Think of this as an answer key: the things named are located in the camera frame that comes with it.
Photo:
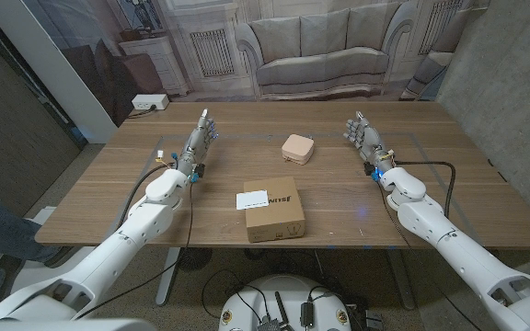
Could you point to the black round floor object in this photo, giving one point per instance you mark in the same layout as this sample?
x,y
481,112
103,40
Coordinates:
x,y
195,259

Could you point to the printed living room backdrop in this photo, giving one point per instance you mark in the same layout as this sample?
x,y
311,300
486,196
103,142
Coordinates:
x,y
325,46

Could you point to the white card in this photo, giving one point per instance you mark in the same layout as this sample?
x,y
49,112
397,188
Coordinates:
x,y
252,200

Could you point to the grey connector on base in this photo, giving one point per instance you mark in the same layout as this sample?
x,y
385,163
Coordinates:
x,y
269,325

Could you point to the white power strip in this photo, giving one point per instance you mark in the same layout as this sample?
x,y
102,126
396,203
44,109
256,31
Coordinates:
x,y
150,101

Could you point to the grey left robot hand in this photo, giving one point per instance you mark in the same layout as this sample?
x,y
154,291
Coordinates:
x,y
196,144

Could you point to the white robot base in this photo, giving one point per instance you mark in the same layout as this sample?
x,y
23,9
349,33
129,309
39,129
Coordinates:
x,y
288,294

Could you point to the small pink case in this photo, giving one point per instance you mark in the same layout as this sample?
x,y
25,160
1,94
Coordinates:
x,y
297,148

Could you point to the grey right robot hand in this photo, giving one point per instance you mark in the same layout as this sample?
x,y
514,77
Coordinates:
x,y
370,140

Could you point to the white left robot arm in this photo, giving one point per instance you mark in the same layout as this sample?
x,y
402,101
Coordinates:
x,y
131,230

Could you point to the black floor box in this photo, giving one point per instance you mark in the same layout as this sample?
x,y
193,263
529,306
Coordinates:
x,y
374,320

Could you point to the white robot torso edge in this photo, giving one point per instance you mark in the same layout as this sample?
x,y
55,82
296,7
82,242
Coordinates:
x,y
62,325

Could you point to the black antenna on base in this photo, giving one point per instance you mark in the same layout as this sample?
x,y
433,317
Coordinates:
x,y
281,308

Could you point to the brown cardboard package box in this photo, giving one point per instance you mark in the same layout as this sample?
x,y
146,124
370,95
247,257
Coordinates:
x,y
279,218

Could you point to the black adapter on base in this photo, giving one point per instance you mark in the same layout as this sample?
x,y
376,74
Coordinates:
x,y
307,315

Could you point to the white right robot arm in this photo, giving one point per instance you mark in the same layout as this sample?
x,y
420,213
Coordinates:
x,y
453,248

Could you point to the grey table leg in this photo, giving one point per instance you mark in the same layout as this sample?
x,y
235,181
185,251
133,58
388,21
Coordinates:
x,y
400,280
169,276

